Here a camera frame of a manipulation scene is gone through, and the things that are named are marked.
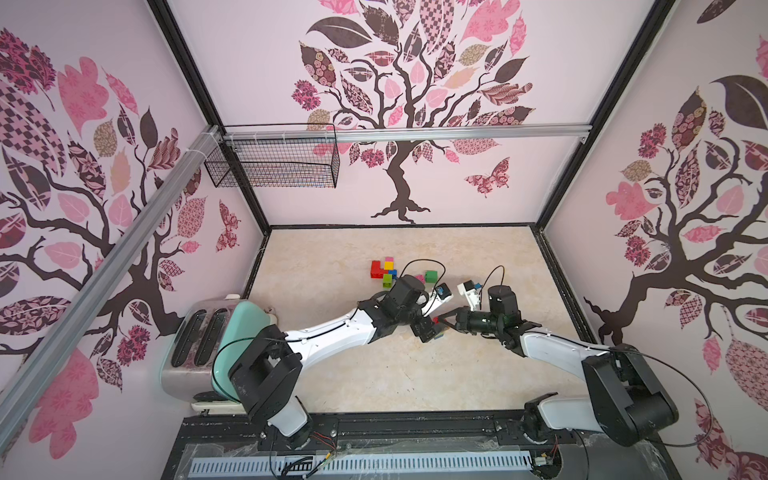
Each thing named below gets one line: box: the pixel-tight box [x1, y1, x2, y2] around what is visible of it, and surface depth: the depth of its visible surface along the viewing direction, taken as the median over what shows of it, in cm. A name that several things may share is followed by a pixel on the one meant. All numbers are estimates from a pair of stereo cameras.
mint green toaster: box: [160, 294, 277, 412], surface depth 75 cm
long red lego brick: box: [371, 260, 388, 279], surface depth 107 cm
